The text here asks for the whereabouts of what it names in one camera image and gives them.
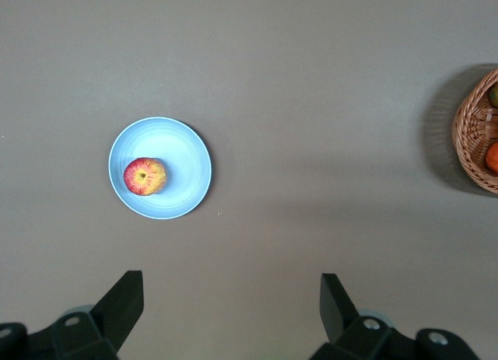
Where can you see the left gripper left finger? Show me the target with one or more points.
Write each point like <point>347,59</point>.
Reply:
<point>113,313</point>

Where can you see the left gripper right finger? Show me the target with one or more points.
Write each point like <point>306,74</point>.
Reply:
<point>338,317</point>

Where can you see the red yellow apple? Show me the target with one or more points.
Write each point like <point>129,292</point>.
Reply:
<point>144,176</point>

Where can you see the light blue round plate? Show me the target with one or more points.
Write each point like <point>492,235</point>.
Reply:
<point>175,150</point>

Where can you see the orange tangerine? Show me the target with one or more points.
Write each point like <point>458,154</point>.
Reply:
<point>492,158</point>

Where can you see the brown wicker basket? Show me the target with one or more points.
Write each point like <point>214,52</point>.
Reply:
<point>470,134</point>

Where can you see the yellow-brown pear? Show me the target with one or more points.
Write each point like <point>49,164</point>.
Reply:
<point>494,95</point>

